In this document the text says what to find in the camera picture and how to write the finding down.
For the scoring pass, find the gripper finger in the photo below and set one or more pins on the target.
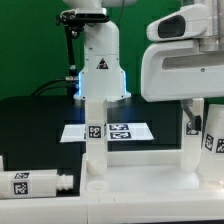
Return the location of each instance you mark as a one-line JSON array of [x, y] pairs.
[[195, 121]]

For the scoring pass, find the white L-shaped obstacle wall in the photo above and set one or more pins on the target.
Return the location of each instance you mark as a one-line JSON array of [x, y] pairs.
[[79, 210]]

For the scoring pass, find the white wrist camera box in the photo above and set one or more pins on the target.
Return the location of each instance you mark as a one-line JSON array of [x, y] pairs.
[[189, 22]]

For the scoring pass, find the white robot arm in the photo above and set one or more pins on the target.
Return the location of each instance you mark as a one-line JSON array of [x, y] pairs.
[[102, 74]]

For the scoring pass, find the black camera on stand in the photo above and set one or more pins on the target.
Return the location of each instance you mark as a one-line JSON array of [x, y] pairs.
[[74, 21]]

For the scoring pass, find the white marker sheet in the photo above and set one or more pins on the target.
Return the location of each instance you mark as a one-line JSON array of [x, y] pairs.
[[115, 132]]

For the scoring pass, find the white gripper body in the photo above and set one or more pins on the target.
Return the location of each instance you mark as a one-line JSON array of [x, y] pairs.
[[178, 70]]

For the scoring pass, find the white desk top tray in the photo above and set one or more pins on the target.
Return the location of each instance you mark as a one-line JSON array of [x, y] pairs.
[[150, 175]]

